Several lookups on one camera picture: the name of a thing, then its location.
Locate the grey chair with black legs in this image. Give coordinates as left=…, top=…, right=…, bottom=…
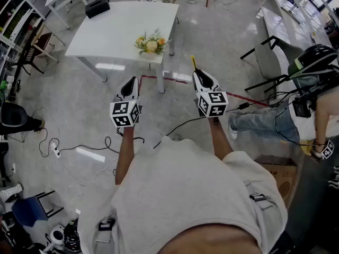
left=240, top=35, right=306, bottom=93

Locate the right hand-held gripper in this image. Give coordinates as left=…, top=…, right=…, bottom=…
left=193, top=70, right=229, bottom=118

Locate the thin white cable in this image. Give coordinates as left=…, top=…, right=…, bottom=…
left=47, top=156, right=119, bottom=188

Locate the coiled white cable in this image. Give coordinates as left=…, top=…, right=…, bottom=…
left=221, top=0, right=244, bottom=11

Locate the white round device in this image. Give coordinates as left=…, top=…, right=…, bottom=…
left=48, top=223, right=66, bottom=246

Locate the black power cable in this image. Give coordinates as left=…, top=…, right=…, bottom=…
left=153, top=108, right=240, bottom=150
left=59, top=135, right=146, bottom=155
left=31, top=106, right=61, bottom=158

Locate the light wooden chair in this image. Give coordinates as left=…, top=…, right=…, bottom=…
left=20, top=22, right=66, bottom=76

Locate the black leather tissue box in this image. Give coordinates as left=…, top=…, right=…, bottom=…
left=84, top=0, right=111, bottom=20

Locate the person's right forearm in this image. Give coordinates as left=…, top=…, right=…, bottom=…
left=210, top=116, right=234, bottom=160

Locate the brown cardboard box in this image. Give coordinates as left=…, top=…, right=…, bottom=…
left=254, top=154, right=299, bottom=206

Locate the white power strip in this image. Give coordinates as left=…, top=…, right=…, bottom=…
left=50, top=141, right=63, bottom=159

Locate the blue chair with black legs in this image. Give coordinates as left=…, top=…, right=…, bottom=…
left=11, top=190, right=65, bottom=228

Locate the person's white t-shirt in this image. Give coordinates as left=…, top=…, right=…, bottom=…
left=77, top=135, right=289, bottom=254

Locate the person's left forearm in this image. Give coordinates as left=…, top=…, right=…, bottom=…
left=115, top=126, right=139, bottom=186

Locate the white square table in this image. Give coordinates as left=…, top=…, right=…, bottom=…
left=65, top=1, right=180, bottom=94

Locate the yellow white flower bouquet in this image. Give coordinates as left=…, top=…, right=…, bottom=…
left=133, top=29, right=171, bottom=60

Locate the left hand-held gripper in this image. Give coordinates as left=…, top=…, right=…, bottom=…
left=110, top=76, right=141, bottom=129

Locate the white ladder bookshelf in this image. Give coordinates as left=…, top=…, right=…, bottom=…
left=0, top=0, right=48, bottom=50

